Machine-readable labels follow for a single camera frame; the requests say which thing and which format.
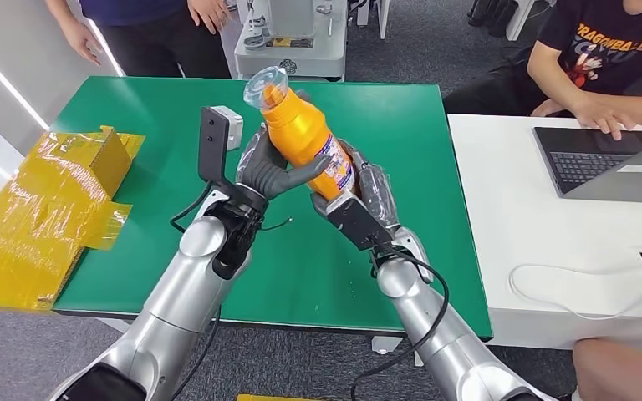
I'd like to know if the white machine base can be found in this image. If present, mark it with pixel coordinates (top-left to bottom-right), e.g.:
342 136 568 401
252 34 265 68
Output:
233 0 349 83

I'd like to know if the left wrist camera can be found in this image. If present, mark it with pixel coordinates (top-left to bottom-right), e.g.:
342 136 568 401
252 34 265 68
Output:
197 104 245 185

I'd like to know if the white table foot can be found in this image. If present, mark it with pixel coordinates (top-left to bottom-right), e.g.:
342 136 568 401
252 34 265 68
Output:
95 317 135 334
369 334 405 356

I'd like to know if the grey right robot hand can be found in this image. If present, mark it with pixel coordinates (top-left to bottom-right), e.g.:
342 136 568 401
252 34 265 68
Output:
309 138 402 231

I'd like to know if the person's knee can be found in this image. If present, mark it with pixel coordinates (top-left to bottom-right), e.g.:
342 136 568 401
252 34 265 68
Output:
571 337 642 401

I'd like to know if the standing person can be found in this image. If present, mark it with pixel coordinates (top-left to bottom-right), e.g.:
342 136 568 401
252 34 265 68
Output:
43 0 233 80

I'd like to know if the black bag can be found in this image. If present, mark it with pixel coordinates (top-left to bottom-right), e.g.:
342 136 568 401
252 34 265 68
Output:
466 0 522 28

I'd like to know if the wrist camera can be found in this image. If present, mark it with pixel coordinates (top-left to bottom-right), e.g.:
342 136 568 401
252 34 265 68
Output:
325 193 395 251
197 104 245 185

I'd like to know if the seated person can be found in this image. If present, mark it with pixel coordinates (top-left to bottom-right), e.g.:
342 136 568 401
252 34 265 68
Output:
442 0 642 141

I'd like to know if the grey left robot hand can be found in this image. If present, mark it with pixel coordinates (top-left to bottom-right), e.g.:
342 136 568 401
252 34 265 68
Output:
236 124 334 202

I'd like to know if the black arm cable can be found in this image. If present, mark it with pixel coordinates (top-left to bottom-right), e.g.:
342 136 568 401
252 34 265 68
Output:
169 181 215 235
349 243 451 401

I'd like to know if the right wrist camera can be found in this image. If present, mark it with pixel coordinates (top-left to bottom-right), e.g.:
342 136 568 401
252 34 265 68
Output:
325 193 395 251

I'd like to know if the grey laptop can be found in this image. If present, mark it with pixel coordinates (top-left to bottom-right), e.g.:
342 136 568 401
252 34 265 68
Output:
532 125 642 204

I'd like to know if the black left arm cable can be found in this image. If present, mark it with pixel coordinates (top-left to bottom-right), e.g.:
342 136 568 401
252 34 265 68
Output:
169 181 215 235

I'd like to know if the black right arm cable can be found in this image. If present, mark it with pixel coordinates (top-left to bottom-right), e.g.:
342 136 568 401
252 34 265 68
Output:
349 243 451 401

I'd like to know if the white cable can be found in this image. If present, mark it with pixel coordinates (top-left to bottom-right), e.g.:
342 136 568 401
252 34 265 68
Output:
507 258 642 322

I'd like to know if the yellow flat object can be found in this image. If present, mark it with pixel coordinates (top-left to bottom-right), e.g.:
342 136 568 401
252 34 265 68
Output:
236 393 325 401

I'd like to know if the yellow taped cardboard box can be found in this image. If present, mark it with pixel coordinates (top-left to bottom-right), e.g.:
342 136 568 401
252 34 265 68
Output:
0 125 146 312

